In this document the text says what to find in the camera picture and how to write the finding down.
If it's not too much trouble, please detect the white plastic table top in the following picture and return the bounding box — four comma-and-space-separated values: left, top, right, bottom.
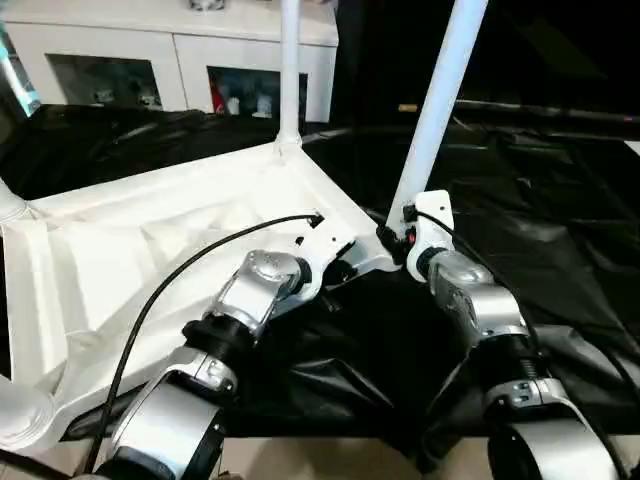
0, 139, 404, 451

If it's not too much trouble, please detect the black plastic mat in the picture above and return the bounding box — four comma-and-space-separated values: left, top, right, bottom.
0, 102, 640, 466

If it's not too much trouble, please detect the black flat monitor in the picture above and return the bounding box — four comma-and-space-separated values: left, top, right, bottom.
454, 98, 640, 123

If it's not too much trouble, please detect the white glass-door cabinet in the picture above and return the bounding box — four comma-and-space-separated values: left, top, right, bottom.
0, 0, 340, 124

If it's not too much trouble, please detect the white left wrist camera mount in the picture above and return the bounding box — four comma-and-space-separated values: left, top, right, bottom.
287, 213, 359, 302

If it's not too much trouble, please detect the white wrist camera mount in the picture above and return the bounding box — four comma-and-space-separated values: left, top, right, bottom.
287, 213, 359, 302
401, 189, 455, 279

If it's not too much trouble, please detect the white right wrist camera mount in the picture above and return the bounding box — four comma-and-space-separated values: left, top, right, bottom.
401, 189, 455, 279

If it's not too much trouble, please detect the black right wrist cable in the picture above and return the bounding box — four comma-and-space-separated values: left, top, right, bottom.
403, 202, 640, 480

